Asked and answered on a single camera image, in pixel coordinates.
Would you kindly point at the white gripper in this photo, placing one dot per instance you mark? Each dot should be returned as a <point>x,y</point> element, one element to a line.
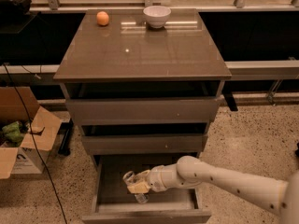
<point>156,179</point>

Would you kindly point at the silver redbull can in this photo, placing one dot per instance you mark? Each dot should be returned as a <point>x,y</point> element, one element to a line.
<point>128,179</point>

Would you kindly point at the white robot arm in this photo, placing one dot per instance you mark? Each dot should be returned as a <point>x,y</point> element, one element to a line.
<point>278,197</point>

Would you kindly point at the bottom grey drawer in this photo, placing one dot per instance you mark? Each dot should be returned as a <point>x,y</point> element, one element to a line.
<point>114,204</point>

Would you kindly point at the grey drawer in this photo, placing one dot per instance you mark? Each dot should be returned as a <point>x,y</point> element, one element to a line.
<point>142,102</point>
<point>144,138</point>
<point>114,204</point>

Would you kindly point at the middle grey drawer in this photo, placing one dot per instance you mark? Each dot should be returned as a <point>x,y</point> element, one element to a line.
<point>144,138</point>

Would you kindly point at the top grey drawer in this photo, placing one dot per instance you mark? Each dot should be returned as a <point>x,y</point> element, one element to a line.
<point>142,102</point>

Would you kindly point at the grey drawer cabinet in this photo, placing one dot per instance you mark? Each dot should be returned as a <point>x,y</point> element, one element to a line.
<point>127,49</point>

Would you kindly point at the black table leg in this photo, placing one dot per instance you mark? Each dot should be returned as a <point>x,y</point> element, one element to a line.
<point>66,132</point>

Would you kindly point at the green cloth in box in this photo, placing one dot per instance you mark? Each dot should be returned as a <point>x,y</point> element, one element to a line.
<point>13,133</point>

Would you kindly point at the open cardboard box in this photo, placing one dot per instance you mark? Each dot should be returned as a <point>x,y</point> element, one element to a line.
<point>28,132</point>

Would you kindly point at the white bowl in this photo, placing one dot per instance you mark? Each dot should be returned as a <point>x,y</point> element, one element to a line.
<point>156,16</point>

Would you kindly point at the orange fruit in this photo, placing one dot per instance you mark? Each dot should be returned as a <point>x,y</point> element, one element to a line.
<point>102,18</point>

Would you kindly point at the black object on shelf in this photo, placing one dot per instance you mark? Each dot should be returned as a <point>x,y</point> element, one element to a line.
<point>14,7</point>

